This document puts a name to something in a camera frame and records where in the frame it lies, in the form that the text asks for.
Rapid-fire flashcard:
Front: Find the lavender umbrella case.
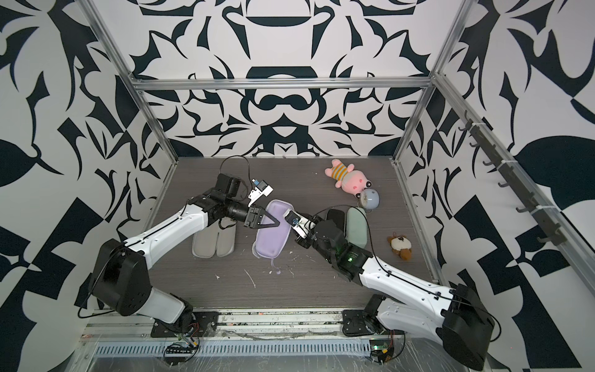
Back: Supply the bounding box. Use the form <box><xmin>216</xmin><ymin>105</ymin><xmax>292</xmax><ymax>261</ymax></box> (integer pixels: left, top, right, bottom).
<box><xmin>252</xmin><ymin>199</ymin><xmax>294</xmax><ymax>274</ymax></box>

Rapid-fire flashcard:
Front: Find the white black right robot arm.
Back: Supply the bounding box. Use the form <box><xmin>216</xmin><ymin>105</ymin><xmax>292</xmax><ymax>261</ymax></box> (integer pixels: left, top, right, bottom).
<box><xmin>286</xmin><ymin>215</ymin><xmax>497</xmax><ymax>371</ymax></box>

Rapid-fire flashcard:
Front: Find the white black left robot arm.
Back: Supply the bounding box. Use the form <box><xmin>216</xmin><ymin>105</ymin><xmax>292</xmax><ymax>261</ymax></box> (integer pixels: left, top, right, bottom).
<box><xmin>88</xmin><ymin>174</ymin><xmax>280</xmax><ymax>334</ymax></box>

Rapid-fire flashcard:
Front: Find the blue round alarm clock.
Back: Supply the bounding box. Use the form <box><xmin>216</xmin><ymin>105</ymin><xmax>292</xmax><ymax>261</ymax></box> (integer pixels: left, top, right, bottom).
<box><xmin>356</xmin><ymin>188</ymin><xmax>380</xmax><ymax>212</ymax></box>

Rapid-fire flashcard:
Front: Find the pink plush pig toy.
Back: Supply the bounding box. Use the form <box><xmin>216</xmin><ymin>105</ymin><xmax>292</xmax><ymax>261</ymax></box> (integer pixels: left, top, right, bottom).
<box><xmin>325</xmin><ymin>159</ymin><xmax>372</xmax><ymax>198</ymax></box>

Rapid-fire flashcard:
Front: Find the brown white plush dog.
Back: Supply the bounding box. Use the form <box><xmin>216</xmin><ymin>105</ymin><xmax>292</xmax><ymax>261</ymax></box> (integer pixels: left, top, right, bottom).
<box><xmin>387</xmin><ymin>234</ymin><xmax>412</xmax><ymax>260</ymax></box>

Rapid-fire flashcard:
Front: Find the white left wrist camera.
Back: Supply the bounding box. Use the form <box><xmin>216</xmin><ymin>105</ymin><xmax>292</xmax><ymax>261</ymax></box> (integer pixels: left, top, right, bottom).
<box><xmin>248</xmin><ymin>179</ymin><xmax>274</xmax><ymax>207</ymax></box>

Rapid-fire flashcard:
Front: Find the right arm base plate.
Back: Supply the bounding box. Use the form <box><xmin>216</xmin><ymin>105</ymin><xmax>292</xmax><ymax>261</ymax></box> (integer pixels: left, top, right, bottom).
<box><xmin>342</xmin><ymin>309</ymin><xmax>387</xmax><ymax>337</ymax></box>

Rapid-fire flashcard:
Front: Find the white perforated cable tray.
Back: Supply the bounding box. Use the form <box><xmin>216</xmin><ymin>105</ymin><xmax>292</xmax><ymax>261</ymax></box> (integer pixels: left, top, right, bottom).
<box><xmin>95</xmin><ymin>339</ymin><xmax>371</xmax><ymax>358</ymax></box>

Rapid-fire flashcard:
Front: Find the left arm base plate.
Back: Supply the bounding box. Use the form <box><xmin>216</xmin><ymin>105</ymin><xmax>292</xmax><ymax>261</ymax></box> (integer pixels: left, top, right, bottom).
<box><xmin>150</xmin><ymin>311</ymin><xmax>220</xmax><ymax>339</ymax></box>

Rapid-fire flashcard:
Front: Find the black wall hook rail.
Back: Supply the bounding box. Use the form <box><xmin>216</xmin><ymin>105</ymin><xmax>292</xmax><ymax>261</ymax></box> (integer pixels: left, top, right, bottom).
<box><xmin>461</xmin><ymin>113</ymin><xmax>568</xmax><ymax>246</ymax></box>

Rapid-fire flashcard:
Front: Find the aluminium cage frame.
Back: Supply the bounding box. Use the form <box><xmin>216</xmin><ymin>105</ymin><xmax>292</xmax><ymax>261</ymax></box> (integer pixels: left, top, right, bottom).
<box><xmin>80</xmin><ymin>1</ymin><xmax>594</xmax><ymax>291</ymax></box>

